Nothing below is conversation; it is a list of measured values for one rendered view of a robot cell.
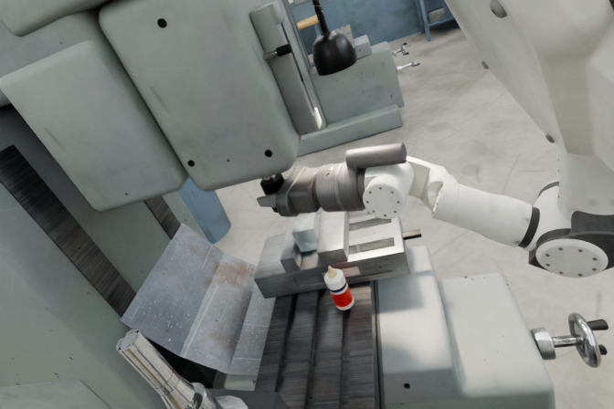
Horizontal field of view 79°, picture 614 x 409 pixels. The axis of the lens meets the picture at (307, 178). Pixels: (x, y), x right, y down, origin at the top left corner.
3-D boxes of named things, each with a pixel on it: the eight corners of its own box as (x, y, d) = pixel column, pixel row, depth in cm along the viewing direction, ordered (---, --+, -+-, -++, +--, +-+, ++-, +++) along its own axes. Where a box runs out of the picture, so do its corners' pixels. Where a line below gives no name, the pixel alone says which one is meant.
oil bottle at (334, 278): (354, 294, 81) (339, 257, 75) (354, 309, 77) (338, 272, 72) (336, 297, 82) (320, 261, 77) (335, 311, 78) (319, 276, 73)
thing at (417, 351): (435, 273, 103) (426, 241, 97) (465, 403, 74) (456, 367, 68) (271, 299, 117) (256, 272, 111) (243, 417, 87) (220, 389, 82)
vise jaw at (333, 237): (349, 218, 92) (344, 205, 90) (348, 261, 79) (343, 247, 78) (326, 223, 94) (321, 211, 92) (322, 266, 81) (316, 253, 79)
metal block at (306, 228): (323, 231, 89) (315, 212, 87) (322, 248, 84) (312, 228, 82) (303, 235, 91) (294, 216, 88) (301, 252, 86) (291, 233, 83)
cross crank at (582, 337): (591, 330, 92) (592, 298, 86) (619, 377, 82) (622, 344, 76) (521, 338, 96) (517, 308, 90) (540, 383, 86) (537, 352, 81)
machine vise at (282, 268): (403, 230, 92) (393, 194, 87) (411, 274, 80) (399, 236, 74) (275, 256, 102) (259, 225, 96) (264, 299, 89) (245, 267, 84)
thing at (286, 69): (322, 121, 66) (277, -1, 57) (320, 131, 63) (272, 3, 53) (301, 127, 68) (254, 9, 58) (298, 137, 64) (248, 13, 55)
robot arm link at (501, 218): (451, 197, 65) (573, 235, 60) (439, 242, 59) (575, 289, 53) (471, 153, 57) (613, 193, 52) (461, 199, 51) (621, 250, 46)
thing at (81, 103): (227, 131, 82) (165, 10, 70) (183, 194, 61) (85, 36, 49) (156, 153, 87) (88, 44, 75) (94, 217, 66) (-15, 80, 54)
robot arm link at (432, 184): (376, 178, 70) (449, 201, 66) (364, 202, 62) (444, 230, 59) (385, 148, 66) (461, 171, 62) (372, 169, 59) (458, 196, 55)
